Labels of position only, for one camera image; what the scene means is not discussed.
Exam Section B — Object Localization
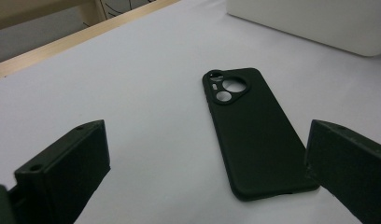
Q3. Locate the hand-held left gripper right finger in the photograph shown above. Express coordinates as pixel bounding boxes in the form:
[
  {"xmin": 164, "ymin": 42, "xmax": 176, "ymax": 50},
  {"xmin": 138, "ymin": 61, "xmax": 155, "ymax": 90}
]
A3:
[{"xmin": 304, "ymin": 119, "xmax": 381, "ymax": 224}]

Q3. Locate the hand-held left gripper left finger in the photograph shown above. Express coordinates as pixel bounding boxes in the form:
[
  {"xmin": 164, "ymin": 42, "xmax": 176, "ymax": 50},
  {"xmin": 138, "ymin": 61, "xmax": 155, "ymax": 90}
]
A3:
[{"xmin": 13, "ymin": 119, "xmax": 111, "ymax": 224}]

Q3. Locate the black phone case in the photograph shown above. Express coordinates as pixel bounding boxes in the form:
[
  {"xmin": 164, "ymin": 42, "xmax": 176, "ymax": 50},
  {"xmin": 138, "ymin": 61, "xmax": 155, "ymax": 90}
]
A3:
[{"xmin": 202, "ymin": 67, "xmax": 320, "ymax": 202}]

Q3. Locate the white plastic storage box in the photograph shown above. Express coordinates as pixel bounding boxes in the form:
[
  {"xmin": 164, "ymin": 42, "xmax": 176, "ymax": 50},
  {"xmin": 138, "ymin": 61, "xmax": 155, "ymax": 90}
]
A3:
[{"xmin": 225, "ymin": 0, "xmax": 381, "ymax": 58}]

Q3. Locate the light wooden table frame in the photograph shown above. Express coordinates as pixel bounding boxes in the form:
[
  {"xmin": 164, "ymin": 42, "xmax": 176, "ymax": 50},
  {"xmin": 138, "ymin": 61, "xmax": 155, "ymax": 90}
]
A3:
[{"xmin": 0, "ymin": 0, "xmax": 107, "ymax": 33}]

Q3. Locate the thin black cable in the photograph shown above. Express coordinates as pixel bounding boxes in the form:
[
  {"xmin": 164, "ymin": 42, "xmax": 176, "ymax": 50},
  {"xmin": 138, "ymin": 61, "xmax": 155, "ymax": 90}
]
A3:
[
  {"xmin": 99, "ymin": 0, "xmax": 108, "ymax": 21},
  {"xmin": 104, "ymin": 2, "xmax": 123, "ymax": 15}
]

